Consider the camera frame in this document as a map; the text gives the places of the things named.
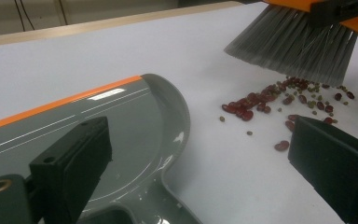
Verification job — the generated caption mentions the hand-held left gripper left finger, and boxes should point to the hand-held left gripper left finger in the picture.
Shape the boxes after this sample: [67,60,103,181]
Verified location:
[29,116,113,224]

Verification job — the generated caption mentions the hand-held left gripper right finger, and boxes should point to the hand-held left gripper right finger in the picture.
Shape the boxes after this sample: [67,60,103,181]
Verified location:
[287,115,358,224]

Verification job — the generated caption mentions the orange brush with grey bristles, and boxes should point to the orange brush with grey bristles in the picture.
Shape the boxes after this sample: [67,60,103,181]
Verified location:
[224,0,358,88]

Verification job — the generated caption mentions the grey dustpan with orange edge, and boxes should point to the grey dustpan with orange edge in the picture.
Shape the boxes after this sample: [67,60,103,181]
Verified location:
[0,73,204,224]

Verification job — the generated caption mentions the red and green beans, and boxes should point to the red and green beans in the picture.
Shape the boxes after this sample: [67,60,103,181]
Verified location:
[218,76,357,153]

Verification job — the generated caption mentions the white table sheet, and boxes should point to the white table sheet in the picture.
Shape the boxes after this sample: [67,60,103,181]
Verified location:
[0,1,358,224]

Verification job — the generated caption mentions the wooden table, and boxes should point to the wooden table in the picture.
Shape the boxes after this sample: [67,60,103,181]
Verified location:
[0,0,243,49]

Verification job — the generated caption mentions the black wall cable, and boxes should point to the black wall cable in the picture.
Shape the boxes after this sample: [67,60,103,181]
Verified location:
[13,0,35,32]
[57,0,70,26]

